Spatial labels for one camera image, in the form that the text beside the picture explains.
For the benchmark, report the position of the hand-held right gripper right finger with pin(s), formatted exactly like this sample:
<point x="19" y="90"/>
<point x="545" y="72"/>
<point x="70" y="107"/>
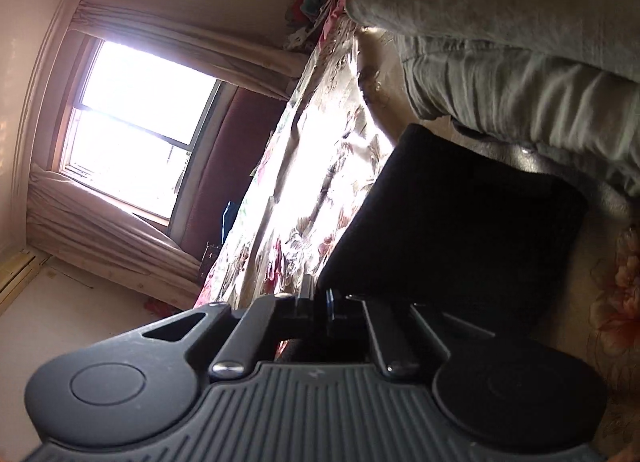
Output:
<point x="331" y="307"/>

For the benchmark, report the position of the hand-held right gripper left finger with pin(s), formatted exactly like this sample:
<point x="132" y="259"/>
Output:
<point x="305" y="302"/>

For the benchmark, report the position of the black pants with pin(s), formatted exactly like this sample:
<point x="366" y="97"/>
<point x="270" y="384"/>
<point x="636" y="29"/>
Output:
<point x="450" y="222"/>

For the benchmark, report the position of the blue cloth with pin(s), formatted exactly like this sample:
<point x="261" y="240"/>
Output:
<point x="231" y="219"/>

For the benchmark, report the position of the beige floral bedspread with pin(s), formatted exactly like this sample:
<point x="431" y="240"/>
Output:
<point x="310" y="182"/>

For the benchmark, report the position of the beige curtain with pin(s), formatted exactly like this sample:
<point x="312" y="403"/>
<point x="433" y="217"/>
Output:
<point x="100" y="232"/>
<point x="200" y="47"/>

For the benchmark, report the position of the window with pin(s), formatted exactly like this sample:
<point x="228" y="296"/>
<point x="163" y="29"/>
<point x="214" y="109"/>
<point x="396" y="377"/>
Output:
<point x="140" y="107"/>

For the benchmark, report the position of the grey clothing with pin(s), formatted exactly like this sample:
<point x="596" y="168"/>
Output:
<point x="500" y="17"/>

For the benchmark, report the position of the dark wooden bed frame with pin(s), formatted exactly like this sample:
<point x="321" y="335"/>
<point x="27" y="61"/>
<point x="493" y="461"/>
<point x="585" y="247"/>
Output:
<point x="211" y="252"/>

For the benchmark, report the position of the maroon wall panel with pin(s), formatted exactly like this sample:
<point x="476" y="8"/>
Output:
<point x="225" y="157"/>

